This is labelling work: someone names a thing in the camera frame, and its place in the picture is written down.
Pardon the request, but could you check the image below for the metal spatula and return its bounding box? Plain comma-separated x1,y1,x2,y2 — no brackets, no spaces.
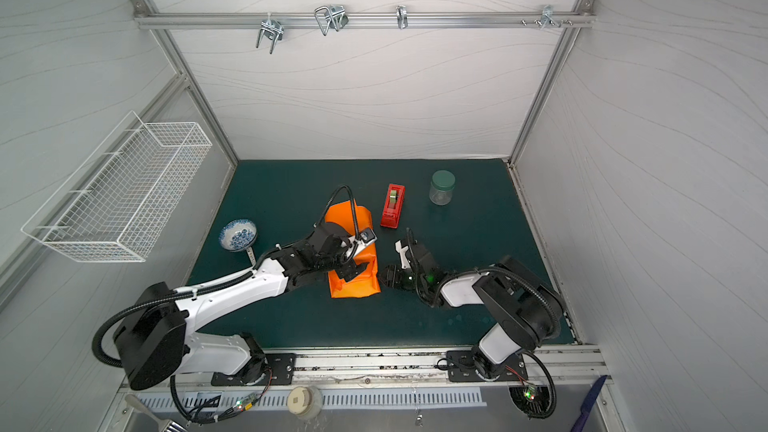
124,394,186,432

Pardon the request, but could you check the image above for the blue white ceramic spoon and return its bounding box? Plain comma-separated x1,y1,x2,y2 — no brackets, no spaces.
218,219,258,267

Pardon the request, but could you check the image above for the white slotted cable duct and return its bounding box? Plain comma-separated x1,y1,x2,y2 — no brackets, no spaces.
136,387,487,413

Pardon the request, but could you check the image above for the metal u-bolt clamp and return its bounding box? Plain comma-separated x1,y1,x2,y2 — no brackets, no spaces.
255,16,284,54
314,5,349,36

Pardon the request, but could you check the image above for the white wire basket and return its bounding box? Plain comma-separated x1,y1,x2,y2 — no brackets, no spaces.
21,112,212,263

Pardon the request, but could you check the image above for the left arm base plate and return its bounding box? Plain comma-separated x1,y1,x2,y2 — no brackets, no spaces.
211,353,297,387

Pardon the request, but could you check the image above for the round white puck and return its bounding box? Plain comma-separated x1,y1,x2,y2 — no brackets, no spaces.
286,386,324,421

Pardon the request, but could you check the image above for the blue handled tool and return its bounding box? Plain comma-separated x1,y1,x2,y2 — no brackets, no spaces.
570,375,608,432

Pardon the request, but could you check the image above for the metal U-bolt clamp middle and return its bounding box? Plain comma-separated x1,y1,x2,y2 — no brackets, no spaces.
314,5,349,36

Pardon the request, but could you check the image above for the small metal hook clamp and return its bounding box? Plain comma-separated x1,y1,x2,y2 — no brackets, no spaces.
396,5,408,30

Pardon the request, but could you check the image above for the metal bracket clamp right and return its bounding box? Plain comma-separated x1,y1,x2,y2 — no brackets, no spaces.
520,5,573,30

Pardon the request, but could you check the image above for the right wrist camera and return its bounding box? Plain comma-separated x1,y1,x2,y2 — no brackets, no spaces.
395,240,412,270

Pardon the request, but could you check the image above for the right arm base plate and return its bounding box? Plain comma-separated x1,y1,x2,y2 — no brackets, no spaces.
435,349,528,383

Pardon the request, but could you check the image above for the red tape dispenser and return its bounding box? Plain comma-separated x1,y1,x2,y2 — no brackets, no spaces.
380,184,405,229

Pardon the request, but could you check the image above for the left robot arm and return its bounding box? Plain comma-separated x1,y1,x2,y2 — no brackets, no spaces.
91,222,377,391

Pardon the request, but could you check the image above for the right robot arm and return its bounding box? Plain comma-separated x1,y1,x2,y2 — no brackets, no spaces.
379,238,564,381

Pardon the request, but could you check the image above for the glass jar green lid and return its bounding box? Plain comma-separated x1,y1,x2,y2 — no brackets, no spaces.
429,170,456,206

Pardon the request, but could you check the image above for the aluminium crossbar rail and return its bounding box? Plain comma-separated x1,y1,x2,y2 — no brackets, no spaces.
134,9,597,30

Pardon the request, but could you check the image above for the metal U-bolt clamp left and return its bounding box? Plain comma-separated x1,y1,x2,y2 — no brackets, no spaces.
255,16,284,54

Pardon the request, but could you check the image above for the green table mat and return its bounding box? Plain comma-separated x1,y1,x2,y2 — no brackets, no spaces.
191,159,547,349

